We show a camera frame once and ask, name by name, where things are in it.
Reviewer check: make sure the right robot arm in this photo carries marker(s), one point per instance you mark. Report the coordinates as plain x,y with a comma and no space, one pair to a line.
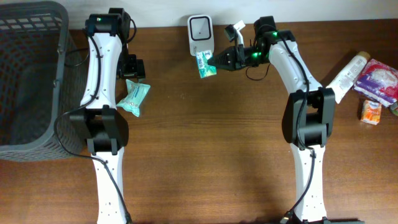
307,122

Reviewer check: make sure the small orange packet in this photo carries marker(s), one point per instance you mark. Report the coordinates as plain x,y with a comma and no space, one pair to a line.
371,112

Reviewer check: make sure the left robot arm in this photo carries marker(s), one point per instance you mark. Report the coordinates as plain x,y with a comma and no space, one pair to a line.
97,121

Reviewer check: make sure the green lid glass jar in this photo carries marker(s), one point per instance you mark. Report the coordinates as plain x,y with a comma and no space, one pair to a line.
393,108

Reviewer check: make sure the dark grey plastic basket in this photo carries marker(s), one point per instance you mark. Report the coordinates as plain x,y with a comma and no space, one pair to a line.
41,78

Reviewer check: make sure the small white green packet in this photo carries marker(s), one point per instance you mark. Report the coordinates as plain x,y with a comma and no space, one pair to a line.
205,70

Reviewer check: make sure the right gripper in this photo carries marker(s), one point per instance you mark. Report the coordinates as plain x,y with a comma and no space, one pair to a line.
237,58

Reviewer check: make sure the white barcode scanner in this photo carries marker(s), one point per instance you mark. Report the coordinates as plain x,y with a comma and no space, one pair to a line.
200,33

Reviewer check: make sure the teal wet wipes pack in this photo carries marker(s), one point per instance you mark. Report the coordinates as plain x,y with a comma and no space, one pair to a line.
136,92

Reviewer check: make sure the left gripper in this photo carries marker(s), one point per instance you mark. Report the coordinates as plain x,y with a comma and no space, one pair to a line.
138,67

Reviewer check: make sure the purple pink tissue pack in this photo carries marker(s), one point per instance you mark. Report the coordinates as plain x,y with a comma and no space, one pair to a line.
378,81

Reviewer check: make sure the white cream tube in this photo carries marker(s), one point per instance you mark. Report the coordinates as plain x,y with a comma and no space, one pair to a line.
346,78

